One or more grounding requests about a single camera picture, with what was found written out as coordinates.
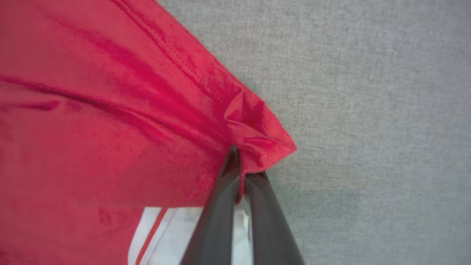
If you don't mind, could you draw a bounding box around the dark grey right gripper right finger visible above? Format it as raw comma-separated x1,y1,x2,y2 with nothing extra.
244,172,305,265

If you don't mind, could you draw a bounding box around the red and white garment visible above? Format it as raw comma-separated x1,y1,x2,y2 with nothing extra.
0,0,298,265

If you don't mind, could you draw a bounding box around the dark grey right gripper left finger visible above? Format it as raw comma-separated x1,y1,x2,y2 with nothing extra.
180,145,242,265

